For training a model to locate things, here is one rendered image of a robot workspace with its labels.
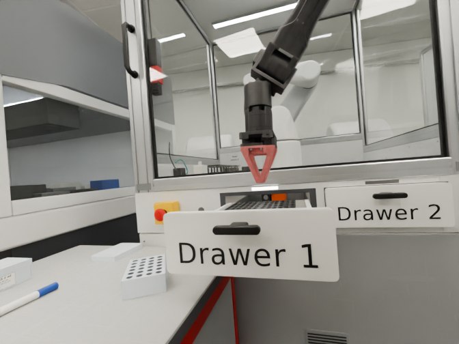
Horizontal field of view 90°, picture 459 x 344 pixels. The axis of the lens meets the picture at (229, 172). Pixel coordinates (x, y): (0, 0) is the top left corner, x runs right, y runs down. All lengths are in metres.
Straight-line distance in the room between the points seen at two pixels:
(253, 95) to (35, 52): 0.91
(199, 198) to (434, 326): 0.72
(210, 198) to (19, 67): 0.81
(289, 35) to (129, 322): 0.57
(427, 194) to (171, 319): 0.65
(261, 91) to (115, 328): 0.49
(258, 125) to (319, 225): 0.22
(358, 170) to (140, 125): 0.72
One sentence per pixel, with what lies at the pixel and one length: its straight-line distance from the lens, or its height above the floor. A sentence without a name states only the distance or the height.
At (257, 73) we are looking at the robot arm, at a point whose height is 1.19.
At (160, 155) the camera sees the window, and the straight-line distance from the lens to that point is 0.86.
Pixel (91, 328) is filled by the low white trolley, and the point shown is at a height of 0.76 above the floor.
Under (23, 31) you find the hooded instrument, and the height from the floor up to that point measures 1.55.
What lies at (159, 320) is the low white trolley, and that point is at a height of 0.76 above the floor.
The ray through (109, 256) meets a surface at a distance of 0.79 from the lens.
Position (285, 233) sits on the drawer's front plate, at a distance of 0.39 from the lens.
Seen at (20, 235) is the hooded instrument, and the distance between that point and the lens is 1.06.
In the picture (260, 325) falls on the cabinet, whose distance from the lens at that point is 0.87.
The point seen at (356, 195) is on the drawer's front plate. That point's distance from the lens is 0.71.
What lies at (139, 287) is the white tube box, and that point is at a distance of 0.54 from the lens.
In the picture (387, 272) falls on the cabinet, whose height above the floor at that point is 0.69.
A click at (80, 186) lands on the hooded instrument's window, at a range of 1.22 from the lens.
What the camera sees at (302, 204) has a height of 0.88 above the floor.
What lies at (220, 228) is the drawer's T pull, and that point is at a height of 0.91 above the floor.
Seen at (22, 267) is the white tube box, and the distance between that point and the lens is 0.81.
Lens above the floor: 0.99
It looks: level
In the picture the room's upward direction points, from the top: 4 degrees counter-clockwise
